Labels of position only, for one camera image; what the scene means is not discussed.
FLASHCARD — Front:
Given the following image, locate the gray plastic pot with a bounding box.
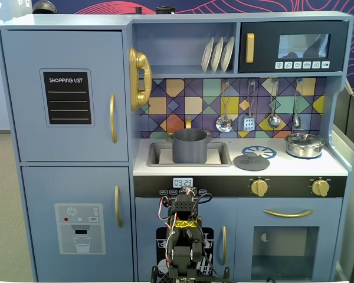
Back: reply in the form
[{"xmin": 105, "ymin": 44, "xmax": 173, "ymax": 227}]
[{"xmin": 166, "ymin": 128, "xmax": 212, "ymax": 164}]

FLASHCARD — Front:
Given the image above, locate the shiny steel pot with lid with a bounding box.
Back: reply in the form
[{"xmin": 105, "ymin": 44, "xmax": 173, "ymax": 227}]
[{"xmin": 284, "ymin": 132, "xmax": 326, "ymax": 158}]

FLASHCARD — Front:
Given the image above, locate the blue oven door with window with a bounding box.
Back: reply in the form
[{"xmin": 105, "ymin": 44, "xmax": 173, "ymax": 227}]
[{"xmin": 235, "ymin": 198, "xmax": 343, "ymax": 282}]

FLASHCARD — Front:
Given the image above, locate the small steel spoon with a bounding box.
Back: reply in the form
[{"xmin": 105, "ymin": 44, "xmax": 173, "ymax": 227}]
[{"xmin": 292, "ymin": 77, "xmax": 303, "ymax": 129}]

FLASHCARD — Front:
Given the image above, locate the gold toy telephone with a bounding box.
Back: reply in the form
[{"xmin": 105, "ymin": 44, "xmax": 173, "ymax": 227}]
[{"xmin": 127, "ymin": 47, "xmax": 153, "ymax": 112}]

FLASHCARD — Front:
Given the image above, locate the gray toy sink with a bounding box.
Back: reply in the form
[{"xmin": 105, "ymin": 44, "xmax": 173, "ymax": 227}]
[{"xmin": 147, "ymin": 141, "xmax": 233, "ymax": 168}]

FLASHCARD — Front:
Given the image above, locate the white toy plate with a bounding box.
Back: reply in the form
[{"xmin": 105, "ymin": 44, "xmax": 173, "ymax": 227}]
[
  {"xmin": 210, "ymin": 37, "xmax": 225, "ymax": 74},
  {"xmin": 219, "ymin": 35, "xmax": 235, "ymax": 73},
  {"xmin": 201, "ymin": 37, "xmax": 215, "ymax": 74}
]

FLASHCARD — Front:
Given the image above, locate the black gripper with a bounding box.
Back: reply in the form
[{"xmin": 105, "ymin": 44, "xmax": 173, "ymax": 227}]
[{"xmin": 170, "ymin": 193, "xmax": 202, "ymax": 221}]

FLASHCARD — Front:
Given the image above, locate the digital clock display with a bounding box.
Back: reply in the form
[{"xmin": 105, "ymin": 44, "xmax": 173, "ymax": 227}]
[{"xmin": 172, "ymin": 177, "xmax": 194, "ymax": 189}]

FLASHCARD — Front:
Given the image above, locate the steel skimmer spoon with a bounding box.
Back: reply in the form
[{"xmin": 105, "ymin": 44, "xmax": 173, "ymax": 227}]
[{"xmin": 215, "ymin": 79, "xmax": 234, "ymax": 133}]

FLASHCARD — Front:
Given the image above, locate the gold dishwasher handle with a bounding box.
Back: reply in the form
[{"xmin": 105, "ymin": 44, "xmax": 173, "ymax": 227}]
[{"xmin": 221, "ymin": 225, "xmax": 228, "ymax": 266}]

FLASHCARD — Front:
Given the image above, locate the black helmet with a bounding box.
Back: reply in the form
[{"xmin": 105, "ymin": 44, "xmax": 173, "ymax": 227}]
[{"xmin": 31, "ymin": 0, "xmax": 59, "ymax": 15}]

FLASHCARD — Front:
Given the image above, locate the black microwave door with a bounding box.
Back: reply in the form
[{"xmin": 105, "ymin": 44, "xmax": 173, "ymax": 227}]
[{"xmin": 238, "ymin": 20, "xmax": 350, "ymax": 74}]

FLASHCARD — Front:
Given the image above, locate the gold oven handle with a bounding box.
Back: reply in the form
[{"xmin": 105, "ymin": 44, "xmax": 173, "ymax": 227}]
[{"xmin": 263, "ymin": 208, "xmax": 314, "ymax": 219}]

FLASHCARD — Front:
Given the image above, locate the blue fridge door with dispenser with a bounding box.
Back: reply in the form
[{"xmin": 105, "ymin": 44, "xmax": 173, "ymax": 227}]
[{"xmin": 21, "ymin": 166, "xmax": 135, "ymax": 282}]

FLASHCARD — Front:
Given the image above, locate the gold stove knob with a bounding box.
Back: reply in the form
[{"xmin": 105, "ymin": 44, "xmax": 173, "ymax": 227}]
[
  {"xmin": 310, "ymin": 178, "xmax": 332, "ymax": 198},
  {"xmin": 250, "ymin": 178, "xmax": 270, "ymax": 198}
]

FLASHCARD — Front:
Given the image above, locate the steel slotted spatula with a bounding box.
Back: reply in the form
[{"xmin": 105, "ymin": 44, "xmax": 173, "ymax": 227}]
[{"xmin": 242, "ymin": 79, "xmax": 257, "ymax": 132}]

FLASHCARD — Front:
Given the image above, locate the blue dishwasher door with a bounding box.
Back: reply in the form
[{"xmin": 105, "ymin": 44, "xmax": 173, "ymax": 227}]
[{"xmin": 135, "ymin": 197, "xmax": 238, "ymax": 282}]

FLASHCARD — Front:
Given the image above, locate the black table clamp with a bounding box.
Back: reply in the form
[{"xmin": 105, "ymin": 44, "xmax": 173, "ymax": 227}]
[
  {"xmin": 150, "ymin": 265, "xmax": 169, "ymax": 283},
  {"xmin": 218, "ymin": 266, "xmax": 232, "ymax": 281}
]

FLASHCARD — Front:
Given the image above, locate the colourful tile backsplash panel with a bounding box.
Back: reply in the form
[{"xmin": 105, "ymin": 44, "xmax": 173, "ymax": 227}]
[{"xmin": 139, "ymin": 77, "xmax": 328, "ymax": 140}]

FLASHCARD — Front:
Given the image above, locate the black stove control panel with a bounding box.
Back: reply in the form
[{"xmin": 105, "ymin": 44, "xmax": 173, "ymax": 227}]
[{"xmin": 133, "ymin": 175, "xmax": 348, "ymax": 199}]

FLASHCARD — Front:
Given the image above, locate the gray round lid with knob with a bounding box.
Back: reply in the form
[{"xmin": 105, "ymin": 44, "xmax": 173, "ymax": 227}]
[{"xmin": 232, "ymin": 152, "xmax": 271, "ymax": 172}]

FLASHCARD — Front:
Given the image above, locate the gold curved fridge handle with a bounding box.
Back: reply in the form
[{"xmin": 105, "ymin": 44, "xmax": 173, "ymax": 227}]
[
  {"xmin": 109, "ymin": 94, "xmax": 119, "ymax": 144},
  {"xmin": 114, "ymin": 184, "xmax": 123, "ymax": 229}
]

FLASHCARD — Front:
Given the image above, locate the steel ladle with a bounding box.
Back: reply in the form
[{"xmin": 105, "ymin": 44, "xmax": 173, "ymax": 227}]
[{"xmin": 267, "ymin": 78, "xmax": 282, "ymax": 129}]

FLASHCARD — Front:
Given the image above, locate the blue fridge door with chalkboard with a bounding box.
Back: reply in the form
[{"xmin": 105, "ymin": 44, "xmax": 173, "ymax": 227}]
[{"xmin": 0, "ymin": 29, "xmax": 129, "ymax": 163}]

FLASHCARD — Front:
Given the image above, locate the black shopping list chalkboard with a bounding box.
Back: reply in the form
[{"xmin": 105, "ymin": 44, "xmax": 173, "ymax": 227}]
[{"xmin": 40, "ymin": 68, "xmax": 96, "ymax": 128}]

